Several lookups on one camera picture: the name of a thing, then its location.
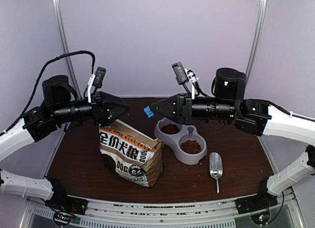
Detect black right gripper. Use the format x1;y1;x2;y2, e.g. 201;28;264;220
149;93;236;127

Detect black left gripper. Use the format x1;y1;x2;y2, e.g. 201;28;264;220
52;90;129;126

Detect blue binder clip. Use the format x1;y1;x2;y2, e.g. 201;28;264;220
144;106;154;118

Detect dog food bag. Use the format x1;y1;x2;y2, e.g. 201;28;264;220
99;120;164;188

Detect metal scoop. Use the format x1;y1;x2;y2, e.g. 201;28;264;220
209;152;223;194

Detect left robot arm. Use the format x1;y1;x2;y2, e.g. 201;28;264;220
0;75;130;210

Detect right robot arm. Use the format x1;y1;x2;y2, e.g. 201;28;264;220
144;63;315;209

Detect grey double pet bowl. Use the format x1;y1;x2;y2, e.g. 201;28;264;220
154;118;207;165

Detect brown dog kibble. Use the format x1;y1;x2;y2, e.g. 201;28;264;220
161;124;201;154

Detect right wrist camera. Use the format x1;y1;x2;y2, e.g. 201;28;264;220
172;62;201;99

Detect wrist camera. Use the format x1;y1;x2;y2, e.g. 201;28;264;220
87;66;106;103
172;62;201;99

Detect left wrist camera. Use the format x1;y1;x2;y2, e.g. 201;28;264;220
87;66;106;103

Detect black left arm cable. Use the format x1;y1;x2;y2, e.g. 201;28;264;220
0;50;96;137

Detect front aluminium rail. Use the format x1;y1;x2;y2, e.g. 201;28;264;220
24;188;303;228

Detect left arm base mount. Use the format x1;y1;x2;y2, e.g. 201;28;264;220
43;197;88;227

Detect left aluminium frame post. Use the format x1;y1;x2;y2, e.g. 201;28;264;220
52;0;82;98

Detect aluminium frame post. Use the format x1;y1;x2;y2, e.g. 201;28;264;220
246;0;268;80
52;0;82;98

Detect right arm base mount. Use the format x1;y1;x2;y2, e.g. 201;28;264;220
235;195;278;226

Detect right aluminium frame post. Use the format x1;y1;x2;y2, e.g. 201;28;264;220
246;0;268;80

